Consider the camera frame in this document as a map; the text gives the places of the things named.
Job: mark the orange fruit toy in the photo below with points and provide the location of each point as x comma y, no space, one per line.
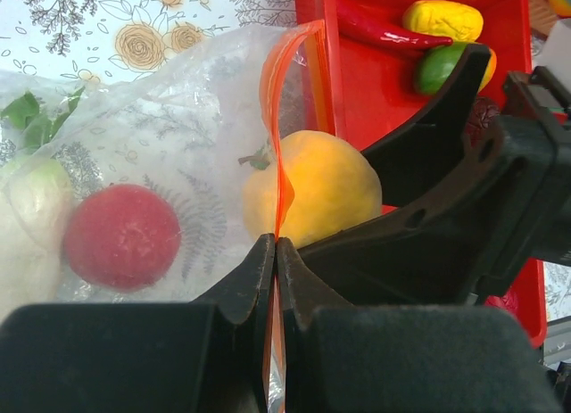
335,188

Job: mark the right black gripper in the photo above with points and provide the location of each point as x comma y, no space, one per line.
533,135

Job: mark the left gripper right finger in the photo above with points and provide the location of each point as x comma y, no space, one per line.
343,358

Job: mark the aluminium frame rail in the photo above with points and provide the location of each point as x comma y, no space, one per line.
556,347

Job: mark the green orange mango toy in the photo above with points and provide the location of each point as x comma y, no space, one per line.
436,66

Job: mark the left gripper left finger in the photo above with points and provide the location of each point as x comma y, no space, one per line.
207,355

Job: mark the red apple toy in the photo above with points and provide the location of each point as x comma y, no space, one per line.
124,236

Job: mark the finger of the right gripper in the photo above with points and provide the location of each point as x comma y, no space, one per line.
438,249

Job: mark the red chili pepper toy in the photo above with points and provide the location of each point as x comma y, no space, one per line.
354,22

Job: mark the dark purple fruit toy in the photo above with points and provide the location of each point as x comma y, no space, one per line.
483,110

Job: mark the yellow corn toy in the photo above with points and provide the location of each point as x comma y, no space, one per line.
443,18

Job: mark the clear zip top bag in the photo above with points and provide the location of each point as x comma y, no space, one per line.
138,223

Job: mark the red pomegranate toy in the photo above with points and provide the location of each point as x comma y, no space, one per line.
509,302

